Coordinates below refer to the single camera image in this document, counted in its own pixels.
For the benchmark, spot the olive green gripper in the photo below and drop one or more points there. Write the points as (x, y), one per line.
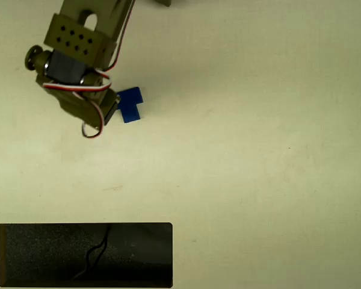
(111, 112)

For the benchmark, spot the blue T-shaped block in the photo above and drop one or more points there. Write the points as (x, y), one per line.
(130, 103)

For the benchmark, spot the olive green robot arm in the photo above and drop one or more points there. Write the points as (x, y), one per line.
(108, 15)

